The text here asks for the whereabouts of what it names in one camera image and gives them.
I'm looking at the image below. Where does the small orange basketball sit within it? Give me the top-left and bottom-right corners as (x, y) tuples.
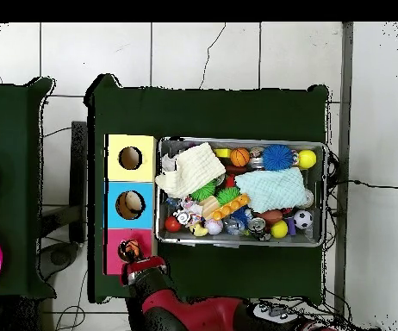
(230, 147), (252, 168)

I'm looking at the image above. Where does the silver tin can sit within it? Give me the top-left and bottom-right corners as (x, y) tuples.
(246, 216), (267, 234)

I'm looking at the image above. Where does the shallow wire mesh bin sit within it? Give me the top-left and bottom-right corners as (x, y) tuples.
(155, 136), (328, 248)

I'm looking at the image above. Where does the orange toy building brick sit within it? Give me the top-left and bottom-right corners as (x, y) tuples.
(210, 193), (252, 222)

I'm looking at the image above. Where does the dark green tablecloth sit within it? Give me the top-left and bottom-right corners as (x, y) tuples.
(84, 72), (331, 305)
(0, 76), (57, 300)

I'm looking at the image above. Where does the dark grey rounded base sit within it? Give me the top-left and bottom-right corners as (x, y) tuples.
(38, 240), (79, 280)

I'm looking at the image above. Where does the orange striped tiger plush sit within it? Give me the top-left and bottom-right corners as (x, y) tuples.
(117, 238), (144, 263)

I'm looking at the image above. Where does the green spiky rubber ball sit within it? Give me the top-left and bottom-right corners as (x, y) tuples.
(216, 186), (242, 206)

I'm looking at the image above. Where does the blue spiky rubber ball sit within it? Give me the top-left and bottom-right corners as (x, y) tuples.
(262, 143), (295, 172)

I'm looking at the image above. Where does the small soccer ball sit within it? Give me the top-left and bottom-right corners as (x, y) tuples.
(293, 209), (314, 230)

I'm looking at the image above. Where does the wooden box with three holes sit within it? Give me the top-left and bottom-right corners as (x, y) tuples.
(103, 133), (159, 276)

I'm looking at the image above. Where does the cream waffle cloth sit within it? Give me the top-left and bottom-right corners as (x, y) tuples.
(154, 141), (227, 200)

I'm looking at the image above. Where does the mint green waffle cloth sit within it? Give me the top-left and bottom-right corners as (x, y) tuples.
(234, 167), (310, 214)

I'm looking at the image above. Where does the black floor cable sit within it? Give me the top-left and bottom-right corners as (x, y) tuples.
(329, 178), (398, 190)

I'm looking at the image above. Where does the black upright panel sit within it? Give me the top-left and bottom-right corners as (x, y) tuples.
(68, 120), (89, 244)

